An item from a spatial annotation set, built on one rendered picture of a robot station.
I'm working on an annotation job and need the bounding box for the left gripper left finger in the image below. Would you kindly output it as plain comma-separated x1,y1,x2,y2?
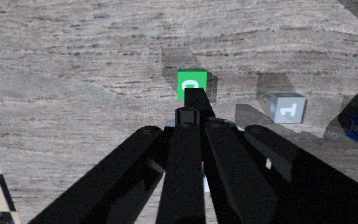
27,88,206,224

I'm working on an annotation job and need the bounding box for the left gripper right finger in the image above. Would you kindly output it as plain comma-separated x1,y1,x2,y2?
194,88,358,224

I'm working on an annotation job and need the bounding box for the green block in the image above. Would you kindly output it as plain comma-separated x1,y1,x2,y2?
178,69,207,100

